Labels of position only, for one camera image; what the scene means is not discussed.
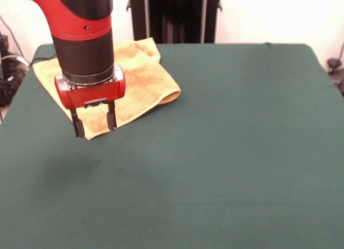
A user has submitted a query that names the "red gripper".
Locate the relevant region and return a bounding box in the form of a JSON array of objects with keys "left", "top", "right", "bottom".
[{"left": 54, "top": 65, "right": 126, "bottom": 138}]

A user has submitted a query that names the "tan terry cloth towel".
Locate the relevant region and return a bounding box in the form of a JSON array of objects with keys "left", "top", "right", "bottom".
[{"left": 32, "top": 37, "right": 182, "bottom": 141}]

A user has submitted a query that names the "black metal stand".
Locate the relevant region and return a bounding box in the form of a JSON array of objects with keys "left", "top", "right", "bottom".
[{"left": 125, "top": 0, "right": 223, "bottom": 45}]

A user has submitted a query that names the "dark green table cloth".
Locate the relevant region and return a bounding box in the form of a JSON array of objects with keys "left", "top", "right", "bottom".
[{"left": 0, "top": 42, "right": 344, "bottom": 249}]

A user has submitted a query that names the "black plug adapter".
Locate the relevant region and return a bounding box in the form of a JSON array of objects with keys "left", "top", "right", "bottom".
[{"left": 326, "top": 58, "right": 344, "bottom": 96}]

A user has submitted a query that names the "black cable bundle with white cable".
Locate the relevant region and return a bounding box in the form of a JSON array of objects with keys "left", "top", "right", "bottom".
[{"left": 0, "top": 54, "right": 30, "bottom": 108}]

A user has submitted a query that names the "black power strip red switch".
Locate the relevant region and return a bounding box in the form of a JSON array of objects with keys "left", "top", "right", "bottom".
[{"left": 0, "top": 33, "right": 11, "bottom": 58}]

